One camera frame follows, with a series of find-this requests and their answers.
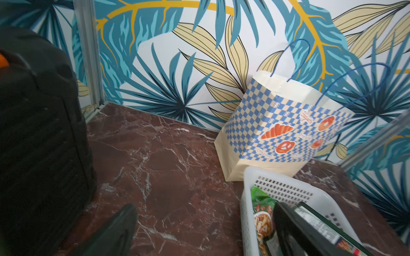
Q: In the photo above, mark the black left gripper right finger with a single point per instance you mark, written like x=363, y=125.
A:
x=296, y=237

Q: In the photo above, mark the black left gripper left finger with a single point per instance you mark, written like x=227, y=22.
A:
x=114, y=238

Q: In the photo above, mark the dark green condiment packet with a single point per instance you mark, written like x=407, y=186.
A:
x=333, y=233

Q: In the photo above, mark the blue checkered paper bag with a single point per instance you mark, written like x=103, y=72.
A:
x=279, y=125

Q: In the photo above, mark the green noodle condiment packet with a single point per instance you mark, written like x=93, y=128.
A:
x=263, y=206

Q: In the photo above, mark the white plastic basket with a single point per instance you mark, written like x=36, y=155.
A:
x=290, y=191

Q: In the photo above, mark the black tool case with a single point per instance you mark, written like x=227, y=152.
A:
x=47, y=177

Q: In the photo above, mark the right aluminium corner post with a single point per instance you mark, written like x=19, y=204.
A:
x=377, y=140

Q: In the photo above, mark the aluminium corner post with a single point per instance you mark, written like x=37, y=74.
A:
x=87, y=25
x=377, y=140

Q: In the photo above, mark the left aluminium corner post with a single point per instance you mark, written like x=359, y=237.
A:
x=87, y=25

